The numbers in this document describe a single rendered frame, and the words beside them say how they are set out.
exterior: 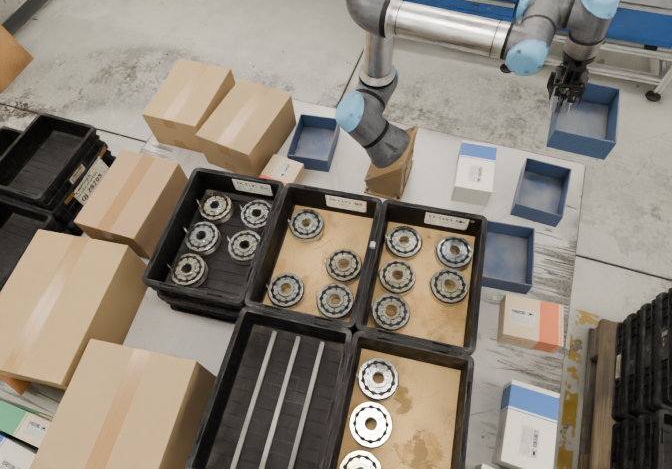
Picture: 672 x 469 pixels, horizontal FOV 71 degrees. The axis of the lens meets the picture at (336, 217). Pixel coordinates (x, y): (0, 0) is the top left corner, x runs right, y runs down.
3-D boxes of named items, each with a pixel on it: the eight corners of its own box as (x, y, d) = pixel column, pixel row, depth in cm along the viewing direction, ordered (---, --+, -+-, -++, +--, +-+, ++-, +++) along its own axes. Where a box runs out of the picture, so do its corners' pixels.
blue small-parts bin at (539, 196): (520, 169, 169) (526, 157, 163) (564, 180, 165) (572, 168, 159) (509, 214, 160) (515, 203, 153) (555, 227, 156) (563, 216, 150)
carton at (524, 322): (496, 341, 138) (503, 333, 132) (499, 303, 144) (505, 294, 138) (554, 353, 136) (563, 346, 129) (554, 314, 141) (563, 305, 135)
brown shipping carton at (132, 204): (141, 176, 176) (122, 149, 163) (193, 189, 172) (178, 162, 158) (97, 244, 162) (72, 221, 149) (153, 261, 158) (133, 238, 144)
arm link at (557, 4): (514, 9, 101) (568, 18, 97) (528, -25, 105) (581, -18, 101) (508, 38, 108) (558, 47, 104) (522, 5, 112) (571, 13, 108)
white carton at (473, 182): (457, 155, 173) (462, 139, 165) (491, 161, 171) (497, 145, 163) (450, 200, 164) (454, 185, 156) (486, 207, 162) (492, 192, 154)
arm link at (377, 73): (349, 110, 160) (348, -34, 110) (367, 77, 165) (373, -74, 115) (382, 122, 157) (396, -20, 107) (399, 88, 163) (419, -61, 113)
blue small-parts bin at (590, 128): (554, 95, 137) (563, 76, 131) (609, 106, 134) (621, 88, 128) (545, 146, 128) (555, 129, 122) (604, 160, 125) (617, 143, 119)
